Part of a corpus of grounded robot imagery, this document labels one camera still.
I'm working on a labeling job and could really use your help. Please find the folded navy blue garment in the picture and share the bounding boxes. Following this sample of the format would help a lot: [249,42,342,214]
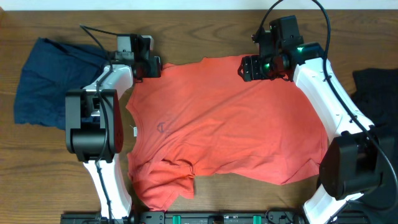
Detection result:
[14,38,106,130]

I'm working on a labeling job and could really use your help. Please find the red orange t-shirt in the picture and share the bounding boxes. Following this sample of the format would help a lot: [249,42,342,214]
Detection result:
[126,56,328,211]

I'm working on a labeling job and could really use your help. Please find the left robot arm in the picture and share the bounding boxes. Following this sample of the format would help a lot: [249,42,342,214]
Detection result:
[61,34,162,223]

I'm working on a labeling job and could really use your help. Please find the black garment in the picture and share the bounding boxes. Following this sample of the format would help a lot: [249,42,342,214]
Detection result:
[317,67,398,224]

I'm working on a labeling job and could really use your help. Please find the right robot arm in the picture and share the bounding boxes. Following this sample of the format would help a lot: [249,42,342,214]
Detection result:
[238,16,397,223]

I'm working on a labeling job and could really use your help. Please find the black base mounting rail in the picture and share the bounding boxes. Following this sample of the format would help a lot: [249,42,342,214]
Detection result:
[60,210,308,224]

